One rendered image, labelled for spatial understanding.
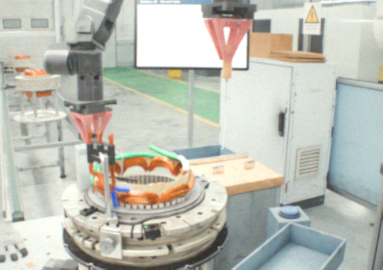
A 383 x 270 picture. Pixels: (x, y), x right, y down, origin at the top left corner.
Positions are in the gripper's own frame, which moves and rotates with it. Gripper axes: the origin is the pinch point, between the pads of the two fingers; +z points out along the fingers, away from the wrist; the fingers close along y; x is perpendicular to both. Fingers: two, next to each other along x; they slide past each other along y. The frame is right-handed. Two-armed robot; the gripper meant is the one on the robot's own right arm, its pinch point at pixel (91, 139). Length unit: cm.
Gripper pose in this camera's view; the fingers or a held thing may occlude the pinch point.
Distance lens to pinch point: 89.9
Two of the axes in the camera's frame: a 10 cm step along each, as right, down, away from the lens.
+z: -0.1, 9.7, 2.3
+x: 7.0, 1.8, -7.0
